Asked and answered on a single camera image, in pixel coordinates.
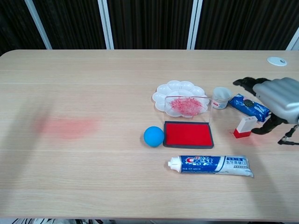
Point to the blue white toothpaste tube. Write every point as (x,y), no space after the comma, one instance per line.
(210,164)

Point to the red ink pad case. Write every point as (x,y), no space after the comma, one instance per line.
(188,134)

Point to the dark ribbed partition panel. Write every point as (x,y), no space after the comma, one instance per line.
(245,23)
(14,23)
(74,23)
(149,23)

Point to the blue rubber ball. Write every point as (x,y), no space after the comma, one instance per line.
(153,136)

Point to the white flower paint palette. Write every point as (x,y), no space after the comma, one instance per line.
(177,87)

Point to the red and white stamp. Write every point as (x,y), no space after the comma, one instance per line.
(245,126)

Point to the blue cookie packet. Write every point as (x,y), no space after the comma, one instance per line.
(245,105)

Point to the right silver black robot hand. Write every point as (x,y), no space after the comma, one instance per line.
(278,98)

